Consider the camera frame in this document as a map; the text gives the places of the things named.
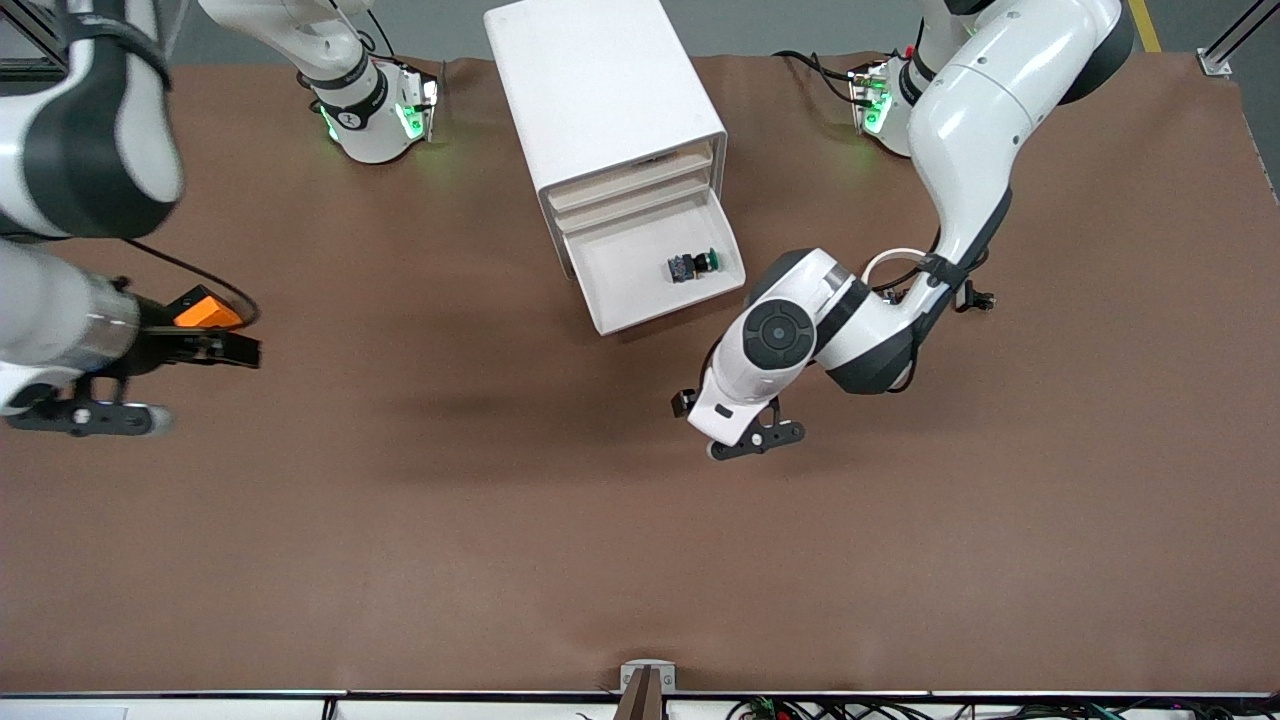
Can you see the white table edge rail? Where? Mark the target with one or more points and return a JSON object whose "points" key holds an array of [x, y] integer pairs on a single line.
{"points": [[200, 710]]}

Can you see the orange block with hole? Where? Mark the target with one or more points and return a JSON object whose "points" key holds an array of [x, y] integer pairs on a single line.
{"points": [[205, 310]]}

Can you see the grey metal bracket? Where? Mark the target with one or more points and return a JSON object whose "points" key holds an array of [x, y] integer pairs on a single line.
{"points": [[667, 680]]}

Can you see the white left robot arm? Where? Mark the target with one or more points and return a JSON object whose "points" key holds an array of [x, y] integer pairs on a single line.
{"points": [[970, 130]]}

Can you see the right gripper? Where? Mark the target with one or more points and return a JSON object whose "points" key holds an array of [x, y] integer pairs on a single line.
{"points": [[153, 332]]}

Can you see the small black clip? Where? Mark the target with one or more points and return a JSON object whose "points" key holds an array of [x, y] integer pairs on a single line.
{"points": [[985, 298]]}

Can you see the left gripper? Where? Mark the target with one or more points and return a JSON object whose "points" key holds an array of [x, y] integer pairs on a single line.
{"points": [[684, 402]]}

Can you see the brown table cover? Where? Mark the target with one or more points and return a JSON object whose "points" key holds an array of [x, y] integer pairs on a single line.
{"points": [[600, 500]]}

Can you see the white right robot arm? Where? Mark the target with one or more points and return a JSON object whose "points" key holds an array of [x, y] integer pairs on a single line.
{"points": [[90, 150]]}

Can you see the green push button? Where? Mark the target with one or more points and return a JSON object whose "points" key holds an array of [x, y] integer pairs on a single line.
{"points": [[690, 266]]}

